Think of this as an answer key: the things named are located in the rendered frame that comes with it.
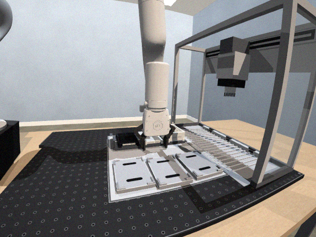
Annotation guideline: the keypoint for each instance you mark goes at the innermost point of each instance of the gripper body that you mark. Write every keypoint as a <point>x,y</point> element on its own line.
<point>155,122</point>

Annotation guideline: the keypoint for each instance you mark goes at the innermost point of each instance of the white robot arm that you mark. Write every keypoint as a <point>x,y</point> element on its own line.
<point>153,40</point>

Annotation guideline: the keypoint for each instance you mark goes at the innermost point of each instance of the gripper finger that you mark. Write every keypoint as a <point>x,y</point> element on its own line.
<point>166,137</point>
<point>142,137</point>

